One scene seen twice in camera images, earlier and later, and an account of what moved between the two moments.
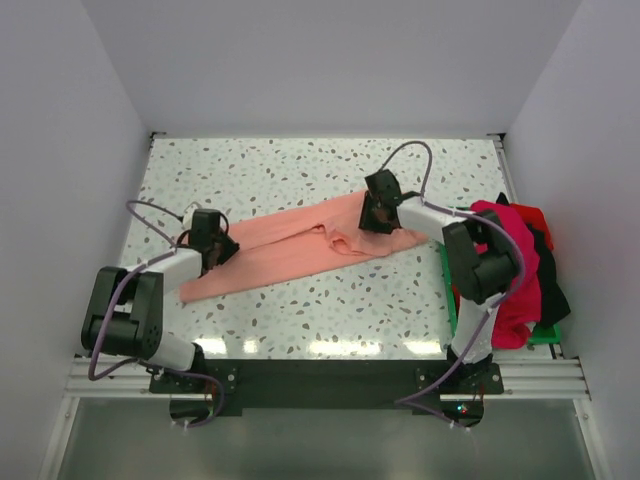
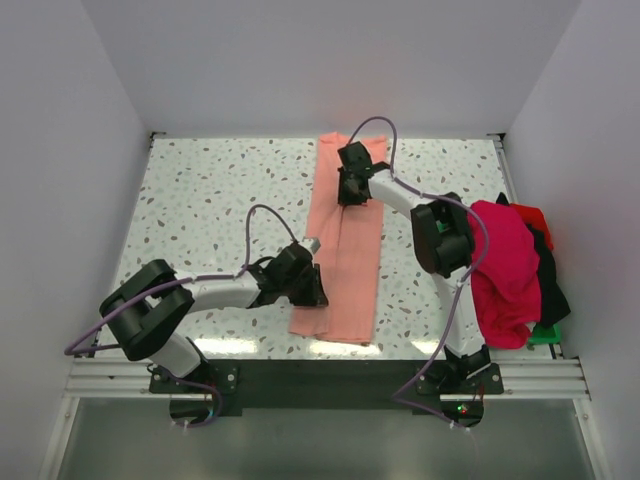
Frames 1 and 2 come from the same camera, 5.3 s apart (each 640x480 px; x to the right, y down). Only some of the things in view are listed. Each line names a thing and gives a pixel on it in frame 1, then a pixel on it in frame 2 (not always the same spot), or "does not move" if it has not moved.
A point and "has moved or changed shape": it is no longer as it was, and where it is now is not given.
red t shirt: x=535 y=217 does not move
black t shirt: x=554 y=304 does not move
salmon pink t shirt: x=320 y=233 has moved or changed shape
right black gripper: x=367 y=222 -> x=344 y=198
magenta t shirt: x=518 y=312 does not move
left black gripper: x=230 y=248 -> x=315 y=295
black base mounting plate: x=203 y=391 does not move
